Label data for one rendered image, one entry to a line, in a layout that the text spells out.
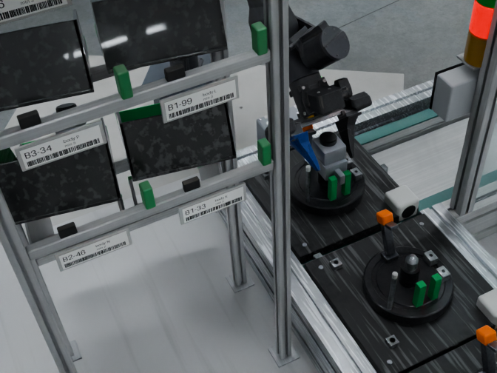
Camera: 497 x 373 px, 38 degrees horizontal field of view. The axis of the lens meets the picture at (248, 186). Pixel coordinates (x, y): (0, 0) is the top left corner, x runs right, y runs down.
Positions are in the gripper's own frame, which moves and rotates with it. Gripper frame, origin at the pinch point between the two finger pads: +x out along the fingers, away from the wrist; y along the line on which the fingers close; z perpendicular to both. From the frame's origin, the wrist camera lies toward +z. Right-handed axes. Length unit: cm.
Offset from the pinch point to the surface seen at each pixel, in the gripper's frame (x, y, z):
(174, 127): -8.1, -31.0, 30.1
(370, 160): 5.4, 11.0, -9.5
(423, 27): -39, 145, -181
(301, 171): 2.6, -2.7, -9.6
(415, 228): 18.5, 8.5, 2.7
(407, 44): -33, 130, -176
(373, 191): 10.5, 7.1, -4.7
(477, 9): -10.4, 16.3, 27.9
